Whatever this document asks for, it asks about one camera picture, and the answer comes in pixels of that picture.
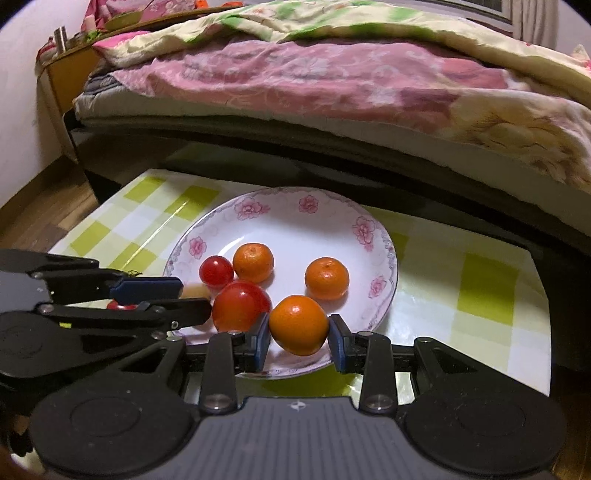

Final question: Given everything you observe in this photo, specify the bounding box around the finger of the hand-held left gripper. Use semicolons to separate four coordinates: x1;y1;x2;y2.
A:
0;249;184;304
39;298;212;370

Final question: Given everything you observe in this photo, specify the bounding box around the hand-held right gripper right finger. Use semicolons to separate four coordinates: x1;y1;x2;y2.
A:
327;314;489;415

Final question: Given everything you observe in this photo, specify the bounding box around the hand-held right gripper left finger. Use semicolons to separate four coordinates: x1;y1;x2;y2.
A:
115;313;271;415

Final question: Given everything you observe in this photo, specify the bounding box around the cherry tomato with green stem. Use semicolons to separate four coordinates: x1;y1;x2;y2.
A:
107;270;142;311

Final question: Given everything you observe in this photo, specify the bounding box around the large red-orange tomato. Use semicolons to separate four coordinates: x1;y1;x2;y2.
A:
211;281;273;333

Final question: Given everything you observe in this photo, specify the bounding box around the orange tangerine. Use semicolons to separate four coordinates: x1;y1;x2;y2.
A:
269;295;330;356
232;243;275;284
304;257;350;301

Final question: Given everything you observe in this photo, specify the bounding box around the red cherry tomato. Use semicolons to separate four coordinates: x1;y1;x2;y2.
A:
199;256;234;287

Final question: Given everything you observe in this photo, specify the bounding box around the white plate with pink flowers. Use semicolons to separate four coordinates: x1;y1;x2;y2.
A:
163;186;399;380

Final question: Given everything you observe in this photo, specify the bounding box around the green checked plastic tablecloth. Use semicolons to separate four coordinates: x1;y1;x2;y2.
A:
48;168;552;416

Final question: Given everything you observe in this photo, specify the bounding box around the white mattress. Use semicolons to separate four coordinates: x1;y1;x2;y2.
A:
74;90;591;232

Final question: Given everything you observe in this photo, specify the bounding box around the grey striped blanket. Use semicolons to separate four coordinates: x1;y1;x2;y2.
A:
85;74;122;100

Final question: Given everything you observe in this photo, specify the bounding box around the wooden nightstand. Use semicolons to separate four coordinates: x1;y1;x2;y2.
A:
36;44;102;162

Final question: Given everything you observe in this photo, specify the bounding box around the bed with floral quilt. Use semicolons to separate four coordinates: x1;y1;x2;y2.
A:
92;0;591;190

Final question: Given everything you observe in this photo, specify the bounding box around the pink floral cloth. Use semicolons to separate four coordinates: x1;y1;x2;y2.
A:
83;0;204;24

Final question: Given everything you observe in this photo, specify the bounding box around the pale curtain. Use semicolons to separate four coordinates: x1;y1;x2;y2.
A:
512;0;561;42

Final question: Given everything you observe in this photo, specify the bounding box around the dark bed frame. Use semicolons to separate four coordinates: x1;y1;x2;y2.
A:
65;111;591;259

